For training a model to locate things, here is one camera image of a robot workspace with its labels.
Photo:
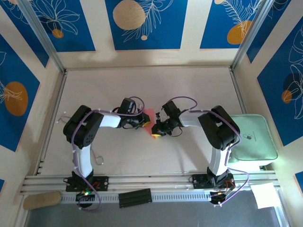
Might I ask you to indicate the silver metal forceps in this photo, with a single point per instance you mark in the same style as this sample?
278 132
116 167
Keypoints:
102 163

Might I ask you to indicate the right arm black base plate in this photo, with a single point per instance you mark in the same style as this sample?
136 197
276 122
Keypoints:
200 180

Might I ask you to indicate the blue tube stethoscope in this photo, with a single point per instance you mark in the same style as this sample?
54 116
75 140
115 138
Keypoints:
58 122

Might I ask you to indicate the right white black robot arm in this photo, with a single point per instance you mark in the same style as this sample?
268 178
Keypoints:
216 160

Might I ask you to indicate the aluminium table edge rail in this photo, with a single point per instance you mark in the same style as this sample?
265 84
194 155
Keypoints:
58 94
239 94

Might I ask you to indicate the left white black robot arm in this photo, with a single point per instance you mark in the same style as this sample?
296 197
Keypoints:
82 160

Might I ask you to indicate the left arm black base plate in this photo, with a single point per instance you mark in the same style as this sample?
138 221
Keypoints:
101 183

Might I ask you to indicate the white paper note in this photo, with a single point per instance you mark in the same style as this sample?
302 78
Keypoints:
265 195

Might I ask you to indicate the aluminium mounting rail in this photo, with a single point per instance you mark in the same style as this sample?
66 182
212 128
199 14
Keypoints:
151 180

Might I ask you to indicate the black ribbed block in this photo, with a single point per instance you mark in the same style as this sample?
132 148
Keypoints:
135 198

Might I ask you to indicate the mint green zip pouch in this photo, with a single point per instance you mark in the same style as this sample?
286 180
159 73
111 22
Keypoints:
258 142

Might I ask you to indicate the blue floral wall panel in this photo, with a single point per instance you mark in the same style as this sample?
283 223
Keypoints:
26 35
267 30
217 23
78 40
21 123
272 113
165 35

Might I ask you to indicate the pink paper sheet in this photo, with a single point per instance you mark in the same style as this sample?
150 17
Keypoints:
150 120

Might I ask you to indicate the aluminium frame post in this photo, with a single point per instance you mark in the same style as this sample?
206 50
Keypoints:
251 35
42 35

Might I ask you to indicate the oval cork block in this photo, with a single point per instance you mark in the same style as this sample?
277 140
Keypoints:
42 200

